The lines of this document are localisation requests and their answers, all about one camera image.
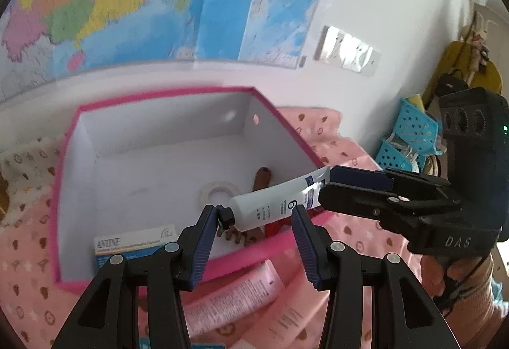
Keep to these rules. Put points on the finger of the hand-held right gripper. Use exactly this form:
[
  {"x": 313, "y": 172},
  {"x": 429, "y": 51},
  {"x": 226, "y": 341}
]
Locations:
[
  {"x": 350, "y": 200},
  {"x": 354, "y": 175}
]

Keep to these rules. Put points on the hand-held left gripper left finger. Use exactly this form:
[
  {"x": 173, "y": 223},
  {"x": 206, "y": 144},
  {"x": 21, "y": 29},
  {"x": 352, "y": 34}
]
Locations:
[{"x": 202, "y": 241}]

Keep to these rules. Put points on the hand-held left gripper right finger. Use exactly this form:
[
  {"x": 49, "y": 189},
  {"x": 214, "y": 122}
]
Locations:
[{"x": 306, "y": 245}]

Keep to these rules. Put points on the clear tape roll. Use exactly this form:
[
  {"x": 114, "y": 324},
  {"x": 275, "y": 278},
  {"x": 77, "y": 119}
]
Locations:
[{"x": 206, "y": 190}]

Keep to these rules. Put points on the white tube black cap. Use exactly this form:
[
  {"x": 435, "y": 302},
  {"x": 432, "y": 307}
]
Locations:
[{"x": 262, "y": 208}]

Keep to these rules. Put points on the pink lotion tube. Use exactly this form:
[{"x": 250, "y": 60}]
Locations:
[{"x": 234, "y": 301}]

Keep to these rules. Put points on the blue white medicine box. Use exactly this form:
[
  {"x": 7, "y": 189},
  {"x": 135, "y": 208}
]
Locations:
[{"x": 131, "y": 247}]

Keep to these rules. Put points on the pink cardboard box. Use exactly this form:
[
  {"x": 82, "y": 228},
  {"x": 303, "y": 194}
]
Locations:
[{"x": 159, "y": 174}]

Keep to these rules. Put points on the brown wooden comb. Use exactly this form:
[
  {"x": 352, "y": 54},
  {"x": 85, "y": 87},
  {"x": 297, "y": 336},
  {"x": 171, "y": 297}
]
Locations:
[{"x": 261, "y": 178}]

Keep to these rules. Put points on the person's right forearm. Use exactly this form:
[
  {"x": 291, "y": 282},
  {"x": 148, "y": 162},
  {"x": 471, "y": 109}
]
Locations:
[{"x": 479, "y": 301}]

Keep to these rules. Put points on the person's right hand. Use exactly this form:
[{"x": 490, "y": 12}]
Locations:
[{"x": 431, "y": 273}]

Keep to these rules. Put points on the blue plastic basket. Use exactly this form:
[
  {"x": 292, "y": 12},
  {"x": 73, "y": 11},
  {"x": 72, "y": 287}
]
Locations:
[
  {"x": 413, "y": 122},
  {"x": 393, "y": 156}
]

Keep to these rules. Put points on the yellow object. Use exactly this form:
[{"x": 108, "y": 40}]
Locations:
[{"x": 414, "y": 100}]

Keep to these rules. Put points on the yellow bag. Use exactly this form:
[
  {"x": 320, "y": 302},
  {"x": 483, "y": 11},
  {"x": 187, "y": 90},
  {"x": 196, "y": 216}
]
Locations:
[{"x": 457, "y": 59}]

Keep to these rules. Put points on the cream patterned cloth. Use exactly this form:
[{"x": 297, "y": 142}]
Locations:
[{"x": 24, "y": 170}]

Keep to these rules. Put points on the white wall socket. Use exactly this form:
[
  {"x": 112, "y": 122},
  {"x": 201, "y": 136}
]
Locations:
[
  {"x": 350, "y": 53},
  {"x": 329, "y": 42},
  {"x": 368, "y": 62}
]

